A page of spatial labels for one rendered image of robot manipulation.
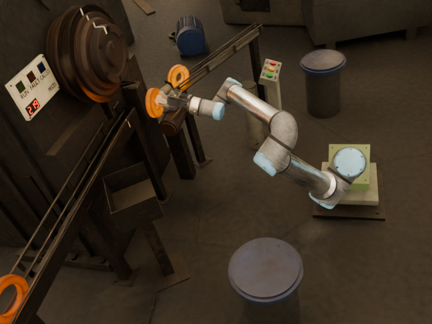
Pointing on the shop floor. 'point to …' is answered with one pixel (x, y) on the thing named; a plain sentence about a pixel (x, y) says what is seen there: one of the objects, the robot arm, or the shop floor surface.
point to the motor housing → (178, 144)
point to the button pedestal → (272, 84)
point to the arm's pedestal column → (373, 212)
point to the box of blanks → (362, 18)
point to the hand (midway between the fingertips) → (153, 99)
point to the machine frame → (57, 141)
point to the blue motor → (190, 36)
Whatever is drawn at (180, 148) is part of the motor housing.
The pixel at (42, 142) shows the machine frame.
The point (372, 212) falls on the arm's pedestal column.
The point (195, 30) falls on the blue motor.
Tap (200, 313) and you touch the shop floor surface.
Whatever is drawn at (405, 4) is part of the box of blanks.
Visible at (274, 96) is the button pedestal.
